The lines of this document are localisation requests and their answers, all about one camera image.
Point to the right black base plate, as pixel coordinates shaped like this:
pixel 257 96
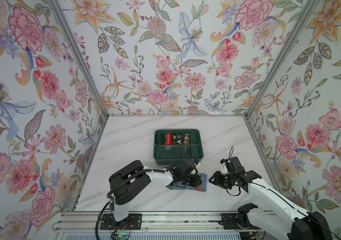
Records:
pixel 238 220

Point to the blue green orange sock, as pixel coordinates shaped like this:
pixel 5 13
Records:
pixel 200 188

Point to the red rolled sock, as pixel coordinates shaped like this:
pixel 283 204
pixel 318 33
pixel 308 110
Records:
pixel 168 139

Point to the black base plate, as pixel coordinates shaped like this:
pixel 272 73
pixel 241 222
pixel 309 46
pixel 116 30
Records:
pixel 238 220
pixel 121 222

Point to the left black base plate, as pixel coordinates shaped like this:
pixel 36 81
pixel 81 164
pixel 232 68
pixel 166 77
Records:
pixel 121 222

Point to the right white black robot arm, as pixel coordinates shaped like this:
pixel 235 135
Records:
pixel 288 221

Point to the black white patterned rolled sock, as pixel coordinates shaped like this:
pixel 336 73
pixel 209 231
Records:
pixel 177 139

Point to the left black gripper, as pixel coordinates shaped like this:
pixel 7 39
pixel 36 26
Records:
pixel 196 178

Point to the green plastic divider tray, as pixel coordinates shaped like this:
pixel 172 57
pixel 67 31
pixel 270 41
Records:
pixel 174 146

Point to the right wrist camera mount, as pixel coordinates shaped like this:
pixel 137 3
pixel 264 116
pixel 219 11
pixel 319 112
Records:
pixel 224 169

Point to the brown patterned rolled sock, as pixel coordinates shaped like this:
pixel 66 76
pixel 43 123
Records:
pixel 186 139

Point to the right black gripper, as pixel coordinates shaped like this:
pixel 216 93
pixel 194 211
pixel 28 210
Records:
pixel 216 179

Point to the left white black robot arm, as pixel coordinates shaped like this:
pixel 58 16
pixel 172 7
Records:
pixel 131 180

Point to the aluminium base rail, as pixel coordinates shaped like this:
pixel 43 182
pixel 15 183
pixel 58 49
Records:
pixel 152 222

